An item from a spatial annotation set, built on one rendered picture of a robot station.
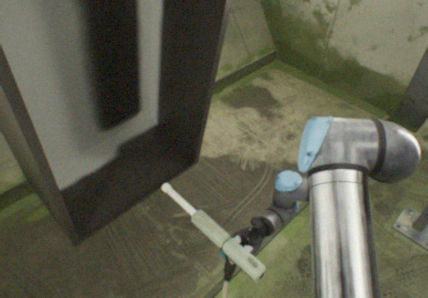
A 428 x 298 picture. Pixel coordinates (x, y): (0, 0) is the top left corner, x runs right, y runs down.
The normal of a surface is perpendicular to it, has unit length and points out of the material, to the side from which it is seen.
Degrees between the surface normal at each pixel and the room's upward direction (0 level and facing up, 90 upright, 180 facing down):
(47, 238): 0
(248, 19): 57
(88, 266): 0
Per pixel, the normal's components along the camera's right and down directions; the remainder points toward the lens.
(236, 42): 0.59, 0.02
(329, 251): -0.65, -0.35
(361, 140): -0.04, -0.23
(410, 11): -0.72, 0.47
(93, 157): 0.16, -0.62
